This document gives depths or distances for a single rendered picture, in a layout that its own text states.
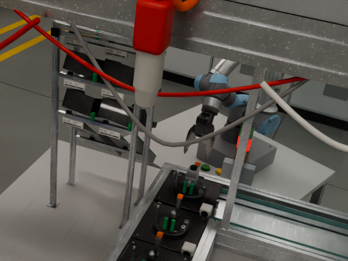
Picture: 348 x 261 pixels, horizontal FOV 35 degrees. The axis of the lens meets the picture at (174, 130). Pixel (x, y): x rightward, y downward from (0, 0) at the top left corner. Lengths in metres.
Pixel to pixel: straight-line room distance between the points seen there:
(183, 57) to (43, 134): 1.69
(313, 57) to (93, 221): 1.59
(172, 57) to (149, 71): 4.68
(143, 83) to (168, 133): 2.13
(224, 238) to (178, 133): 0.91
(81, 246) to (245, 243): 0.64
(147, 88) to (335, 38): 0.28
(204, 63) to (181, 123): 2.37
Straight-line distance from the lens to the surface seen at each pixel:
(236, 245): 2.20
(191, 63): 5.41
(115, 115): 2.06
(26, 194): 2.42
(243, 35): 0.84
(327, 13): 0.81
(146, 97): 0.80
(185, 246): 2.01
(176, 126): 3.00
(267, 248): 2.18
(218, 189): 2.36
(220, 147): 2.68
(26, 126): 4.62
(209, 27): 0.84
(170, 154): 2.74
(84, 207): 2.35
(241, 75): 5.29
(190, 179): 2.24
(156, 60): 0.78
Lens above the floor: 2.32
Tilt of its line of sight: 30 degrees down
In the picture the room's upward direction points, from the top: 8 degrees clockwise
